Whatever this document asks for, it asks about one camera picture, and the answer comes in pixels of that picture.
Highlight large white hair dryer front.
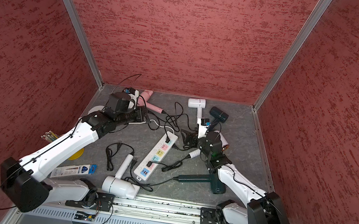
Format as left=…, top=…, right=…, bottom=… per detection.
left=102, top=154, right=140, bottom=199

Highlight white power strip coloured sockets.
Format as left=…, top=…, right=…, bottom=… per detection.
left=133, top=132, right=178, bottom=182

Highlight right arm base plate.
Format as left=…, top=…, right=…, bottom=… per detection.
left=200, top=207, right=229, bottom=224

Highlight dark green hair dryer back right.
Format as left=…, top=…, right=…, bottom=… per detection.
left=208, top=106, right=229, bottom=131

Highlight dark green hair dryer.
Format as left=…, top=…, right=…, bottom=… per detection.
left=208, top=106, right=229, bottom=131
left=173, top=174, right=227, bottom=194

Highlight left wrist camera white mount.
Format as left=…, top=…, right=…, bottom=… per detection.
left=123, top=87, right=140, bottom=108

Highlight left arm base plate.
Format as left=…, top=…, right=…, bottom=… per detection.
left=65, top=192, right=115, bottom=212

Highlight white blue box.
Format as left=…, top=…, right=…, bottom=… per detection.
left=50, top=164, right=97, bottom=178

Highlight white tape roll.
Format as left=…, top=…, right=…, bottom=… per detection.
left=88, top=105, right=104, bottom=114

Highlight yellow pencil cup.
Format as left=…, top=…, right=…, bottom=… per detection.
left=41, top=131, right=84, bottom=161

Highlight dark green hair dryer front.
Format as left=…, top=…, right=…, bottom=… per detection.
left=173, top=174, right=227, bottom=194

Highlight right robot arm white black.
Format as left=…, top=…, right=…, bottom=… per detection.
left=176, top=131, right=290, bottom=224

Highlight pink hair dryer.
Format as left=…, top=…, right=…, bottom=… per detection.
left=137, top=90, right=166, bottom=114

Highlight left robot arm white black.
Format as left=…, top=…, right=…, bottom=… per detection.
left=0, top=88, right=147, bottom=213

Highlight white power strip cable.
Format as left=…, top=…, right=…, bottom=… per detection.
left=128, top=115, right=179, bottom=136

